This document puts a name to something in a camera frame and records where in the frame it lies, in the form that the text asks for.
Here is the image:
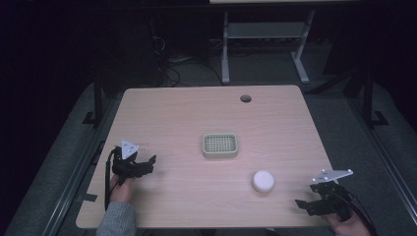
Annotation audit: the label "black metal stand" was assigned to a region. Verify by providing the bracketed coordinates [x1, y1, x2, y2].
[358, 67, 390, 130]
[82, 70, 107, 130]

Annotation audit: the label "green soap dish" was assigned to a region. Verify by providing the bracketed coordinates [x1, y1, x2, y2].
[202, 132, 239, 160]

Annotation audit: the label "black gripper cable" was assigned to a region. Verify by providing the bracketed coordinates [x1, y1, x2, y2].
[333, 189, 378, 236]
[103, 147, 120, 211]

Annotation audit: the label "person's right hand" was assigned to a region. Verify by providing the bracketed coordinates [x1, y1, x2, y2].
[323, 211, 373, 236]

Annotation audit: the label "black floor cables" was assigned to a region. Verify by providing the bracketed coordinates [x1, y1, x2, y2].
[149, 18, 224, 89]

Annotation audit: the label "white round soap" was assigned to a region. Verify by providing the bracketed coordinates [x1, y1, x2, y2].
[251, 169, 276, 194]

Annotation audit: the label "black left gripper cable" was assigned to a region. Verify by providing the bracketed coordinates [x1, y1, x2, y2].
[103, 147, 120, 211]

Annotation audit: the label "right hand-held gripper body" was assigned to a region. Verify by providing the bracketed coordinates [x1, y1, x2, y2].
[309, 168, 354, 222]

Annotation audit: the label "white metal desk frame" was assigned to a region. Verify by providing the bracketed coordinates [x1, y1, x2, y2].
[220, 9, 317, 86]

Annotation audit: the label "grey tape strip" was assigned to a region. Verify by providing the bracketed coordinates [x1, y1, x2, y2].
[76, 193, 99, 204]

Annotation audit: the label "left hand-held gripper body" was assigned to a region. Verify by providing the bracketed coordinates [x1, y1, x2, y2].
[110, 139, 155, 187]

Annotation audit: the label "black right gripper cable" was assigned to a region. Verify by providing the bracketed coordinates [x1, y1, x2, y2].
[333, 189, 378, 236]

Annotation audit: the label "person's left hand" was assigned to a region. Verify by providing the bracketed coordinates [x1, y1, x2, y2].
[109, 174, 136, 205]

